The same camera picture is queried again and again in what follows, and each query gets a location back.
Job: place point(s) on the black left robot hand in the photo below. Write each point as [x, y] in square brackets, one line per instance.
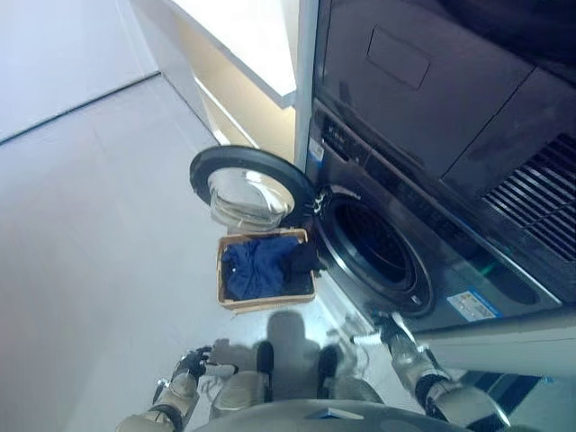
[196, 361]

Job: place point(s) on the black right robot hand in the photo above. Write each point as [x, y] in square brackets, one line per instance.
[385, 327]

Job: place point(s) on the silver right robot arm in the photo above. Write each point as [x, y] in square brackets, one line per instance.
[425, 369]

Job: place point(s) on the woven tan laundry basket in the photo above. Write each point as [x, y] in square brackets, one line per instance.
[223, 288]

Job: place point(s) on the dark grey washing machine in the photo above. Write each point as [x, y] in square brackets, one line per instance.
[450, 252]

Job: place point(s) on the white plinth under machine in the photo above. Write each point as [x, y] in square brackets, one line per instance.
[504, 351]

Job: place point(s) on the round washing machine door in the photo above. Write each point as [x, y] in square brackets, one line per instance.
[245, 189]

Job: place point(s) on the left robot leg black foot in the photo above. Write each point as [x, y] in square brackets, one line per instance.
[264, 360]

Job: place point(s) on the robot leg black foot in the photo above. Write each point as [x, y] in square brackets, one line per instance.
[264, 360]
[327, 365]

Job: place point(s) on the right robot leg black foot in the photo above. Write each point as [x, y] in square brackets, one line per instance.
[327, 365]

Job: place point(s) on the blue white energy label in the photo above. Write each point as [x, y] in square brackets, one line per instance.
[471, 306]

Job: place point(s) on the black garment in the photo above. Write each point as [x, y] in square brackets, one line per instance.
[302, 265]

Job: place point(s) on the blue garment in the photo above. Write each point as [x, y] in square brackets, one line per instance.
[254, 267]

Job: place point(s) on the grey robot torso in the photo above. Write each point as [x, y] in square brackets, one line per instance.
[310, 416]

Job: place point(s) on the small blue white sticker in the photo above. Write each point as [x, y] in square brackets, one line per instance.
[317, 148]

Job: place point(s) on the dark grey stacked dryer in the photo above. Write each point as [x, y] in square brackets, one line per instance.
[441, 90]

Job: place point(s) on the white vertical side panel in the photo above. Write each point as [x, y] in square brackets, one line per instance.
[303, 67]

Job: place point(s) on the white wall cabinet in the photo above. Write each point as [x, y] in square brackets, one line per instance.
[243, 58]

